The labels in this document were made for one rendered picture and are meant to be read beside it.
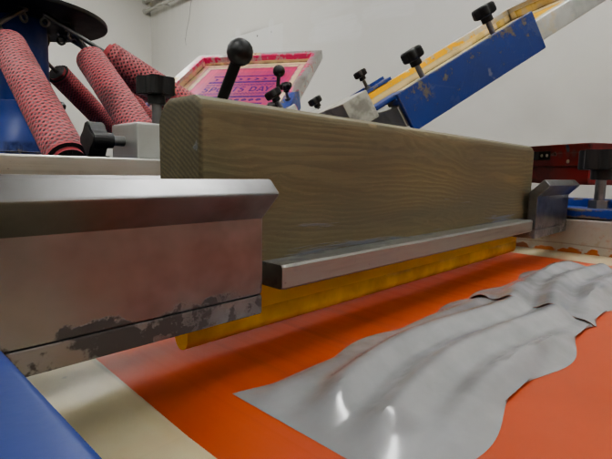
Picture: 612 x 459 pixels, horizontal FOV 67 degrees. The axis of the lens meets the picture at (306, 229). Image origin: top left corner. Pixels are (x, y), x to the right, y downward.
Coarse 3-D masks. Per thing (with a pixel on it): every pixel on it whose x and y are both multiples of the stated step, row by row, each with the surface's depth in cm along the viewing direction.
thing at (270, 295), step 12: (492, 240) 39; (504, 240) 41; (444, 252) 33; (456, 252) 35; (468, 252) 36; (396, 264) 29; (408, 264) 30; (420, 264) 31; (348, 276) 25; (360, 276) 26; (372, 276) 27; (264, 288) 21; (300, 288) 23; (312, 288) 23; (324, 288) 24; (264, 300) 21; (276, 300) 22; (288, 300) 22
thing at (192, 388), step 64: (320, 320) 24; (384, 320) 24; (128, 384) 17; (192, 384) 17; (256, 384) 17; (576, 384) 17; (256, 448) 13; (320, 448) 13; (512, 448) 13; (576, 448) 13
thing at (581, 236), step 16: (576, 224) 47; (592, 224) 46; (608, 224) 45; (528, 240) 50; (544, 240) 49; (560, 240) 48; (576, 240) 47; (592, 240) 46; (608, 240) 45; (608, 256) 45
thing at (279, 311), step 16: (464, 256) 36; (480, 256) 38; (400, 272) 29; (416, 272) 31; (432, 272) 32; (336, 288) 25; (352, 288) 26; (368, 288) 27; (384, 288) 28; (272, 304) 21; (288, 304) 22; (304, 304) 23; (320, 304) 24; (240, 320) 20; (256, 320) 21; (272, 320) 22; (176, 336) 19; (192, 336) 18; (208, 336) 19; (224, 336) 20
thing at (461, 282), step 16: (496, 256) 44; (512, 256) 44; (528, 256) 45; (448, 272) 36; (464, 272) 37; (480, 272) 37; (496, 272) 37; (512, 272) 37; (416, 288) 31; (432, 288) 31; (448, 288) 32; (464, 288) 32; (480, 288) 32; (544, 304) 28; (608, 320) 25
